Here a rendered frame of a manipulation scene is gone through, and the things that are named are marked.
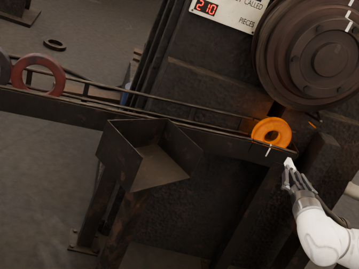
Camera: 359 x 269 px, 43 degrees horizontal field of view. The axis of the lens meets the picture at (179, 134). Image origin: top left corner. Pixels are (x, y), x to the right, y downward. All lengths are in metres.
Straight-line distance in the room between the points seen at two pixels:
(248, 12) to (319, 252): 0.88
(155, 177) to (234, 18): 0.65
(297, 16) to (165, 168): 0.67
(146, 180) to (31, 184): 0.94
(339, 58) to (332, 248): 0.65
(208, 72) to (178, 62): 0.12
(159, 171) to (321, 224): 0.54
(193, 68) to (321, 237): 0.79
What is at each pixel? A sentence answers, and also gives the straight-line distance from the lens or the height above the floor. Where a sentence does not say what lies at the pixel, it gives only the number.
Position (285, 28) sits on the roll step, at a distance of 1.64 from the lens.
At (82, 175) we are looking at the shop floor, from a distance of 2.47.
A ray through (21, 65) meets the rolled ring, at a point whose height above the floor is 0.71.
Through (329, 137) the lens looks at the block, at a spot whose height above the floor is 0.80.
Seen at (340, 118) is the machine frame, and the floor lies 0.87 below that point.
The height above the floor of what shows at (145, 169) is 0.60.
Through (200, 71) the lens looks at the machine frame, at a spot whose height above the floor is 0.87.
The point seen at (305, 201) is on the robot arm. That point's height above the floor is 0.76.
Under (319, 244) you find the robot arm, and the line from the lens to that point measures 1.35.
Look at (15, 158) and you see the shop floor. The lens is 2.46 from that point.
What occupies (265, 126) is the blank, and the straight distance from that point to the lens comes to 1.81.
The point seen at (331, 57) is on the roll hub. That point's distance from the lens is 1.64.
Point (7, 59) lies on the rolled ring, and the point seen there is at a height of 0.72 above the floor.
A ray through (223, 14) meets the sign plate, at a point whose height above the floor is 1.09.
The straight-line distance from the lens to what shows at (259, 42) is 1.65.
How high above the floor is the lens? 1.39
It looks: 25 degrees down
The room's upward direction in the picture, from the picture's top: 23 degrees clockwise
